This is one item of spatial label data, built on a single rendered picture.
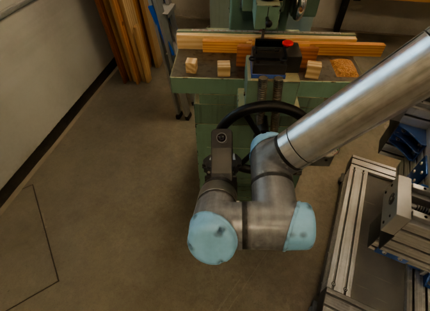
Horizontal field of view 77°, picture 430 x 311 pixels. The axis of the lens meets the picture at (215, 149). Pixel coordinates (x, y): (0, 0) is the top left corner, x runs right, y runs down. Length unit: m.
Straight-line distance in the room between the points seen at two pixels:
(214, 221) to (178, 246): 1.09
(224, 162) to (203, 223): 0.19
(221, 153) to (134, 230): 1.08
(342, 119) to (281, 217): 0.17
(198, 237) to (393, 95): 0.32
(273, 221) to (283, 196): 0.05
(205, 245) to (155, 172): 1.37
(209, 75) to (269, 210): 0.54
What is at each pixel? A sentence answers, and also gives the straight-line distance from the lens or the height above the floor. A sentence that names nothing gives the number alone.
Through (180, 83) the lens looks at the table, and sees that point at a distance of 0.88.
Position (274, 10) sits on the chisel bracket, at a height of 1.06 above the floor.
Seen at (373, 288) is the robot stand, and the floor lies 0.21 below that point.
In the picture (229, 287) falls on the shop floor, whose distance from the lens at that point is 1.42.
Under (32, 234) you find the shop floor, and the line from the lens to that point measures 1.79.
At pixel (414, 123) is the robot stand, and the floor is 0.70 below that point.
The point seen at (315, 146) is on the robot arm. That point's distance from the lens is 0.45.
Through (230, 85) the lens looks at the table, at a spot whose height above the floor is 0.88.
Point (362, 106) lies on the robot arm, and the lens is 0.43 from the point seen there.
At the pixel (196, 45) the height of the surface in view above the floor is 0.92.
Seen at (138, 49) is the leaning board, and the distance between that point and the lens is 2.34.
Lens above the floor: 1.37
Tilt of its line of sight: 48 degrees down
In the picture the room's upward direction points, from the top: straight up
